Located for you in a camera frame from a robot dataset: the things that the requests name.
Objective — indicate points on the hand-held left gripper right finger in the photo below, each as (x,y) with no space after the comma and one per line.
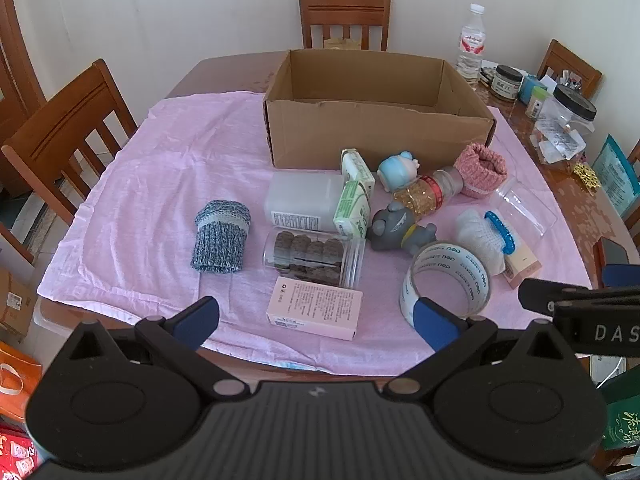
(435,325)

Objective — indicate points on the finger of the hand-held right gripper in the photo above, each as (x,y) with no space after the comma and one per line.
(560,295)
(621,276)

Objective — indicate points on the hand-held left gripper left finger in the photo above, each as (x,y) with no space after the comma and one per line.
(197,322)

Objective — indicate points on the beige carton box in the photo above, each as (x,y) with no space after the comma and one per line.
(522,265)

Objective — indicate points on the clear tape roll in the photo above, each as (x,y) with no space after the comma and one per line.
(452,255)

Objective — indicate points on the blue-grey knitted sleeve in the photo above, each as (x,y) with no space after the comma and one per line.
(220,240)

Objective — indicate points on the clear plastic cup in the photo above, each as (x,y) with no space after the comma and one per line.
(525,205)

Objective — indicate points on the grey mouse toy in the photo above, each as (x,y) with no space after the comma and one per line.
(392,230)

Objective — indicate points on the pink carton box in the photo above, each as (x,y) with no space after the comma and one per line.
(315,307)

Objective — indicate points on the bottle of golden capsules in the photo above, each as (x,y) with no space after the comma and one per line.
(425,195)

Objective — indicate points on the clear cookie jar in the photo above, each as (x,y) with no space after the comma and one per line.
(310,255)

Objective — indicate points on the green tissue packet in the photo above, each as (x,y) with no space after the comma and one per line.
(350,210)
(356,170)

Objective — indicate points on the pink knitted sleeve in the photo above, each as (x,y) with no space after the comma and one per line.
(480,170)

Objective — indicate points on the blue toy figure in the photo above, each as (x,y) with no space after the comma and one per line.
(395,172)

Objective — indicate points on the white plastic bottle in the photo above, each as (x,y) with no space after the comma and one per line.
(300,200)

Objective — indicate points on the cardboard box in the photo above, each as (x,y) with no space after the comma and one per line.
(350,130)

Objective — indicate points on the dark phone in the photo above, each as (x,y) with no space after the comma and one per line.
(614,252)

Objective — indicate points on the green paper bag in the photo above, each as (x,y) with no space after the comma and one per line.
(622,410)

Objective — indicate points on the gold snowflake ornament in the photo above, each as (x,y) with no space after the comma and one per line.
(586,176)

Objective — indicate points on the teal packet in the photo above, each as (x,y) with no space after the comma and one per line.
(615,170)

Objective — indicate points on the wooden chair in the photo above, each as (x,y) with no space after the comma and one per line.
(65,110)
(565,57)
(345,10)
(636,157)

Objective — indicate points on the pink tablecloth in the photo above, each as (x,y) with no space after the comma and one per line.
(150,185)

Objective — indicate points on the white storage bin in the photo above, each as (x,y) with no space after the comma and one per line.
(47,322)

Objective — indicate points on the large clear jar black lid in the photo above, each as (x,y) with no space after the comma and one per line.
(570,120)

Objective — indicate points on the orange bag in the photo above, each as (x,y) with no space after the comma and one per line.
(25,375)

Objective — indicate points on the cardboard carton on floor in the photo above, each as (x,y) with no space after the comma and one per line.
(12,305)

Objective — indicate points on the green lid jar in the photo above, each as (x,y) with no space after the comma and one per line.
(536,105)

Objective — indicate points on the pen holder with pens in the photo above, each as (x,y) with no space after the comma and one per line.
(570,81)

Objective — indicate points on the blue container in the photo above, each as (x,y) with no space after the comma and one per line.
(529,89)

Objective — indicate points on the small glass jar black lid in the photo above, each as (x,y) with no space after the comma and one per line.
(506,85)

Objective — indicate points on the red snack packs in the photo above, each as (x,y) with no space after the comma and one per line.
(15,455)

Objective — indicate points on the clear water bottle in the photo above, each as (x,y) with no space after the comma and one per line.
(471,40)

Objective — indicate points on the yellow paper bag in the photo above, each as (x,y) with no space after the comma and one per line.
(342,43)

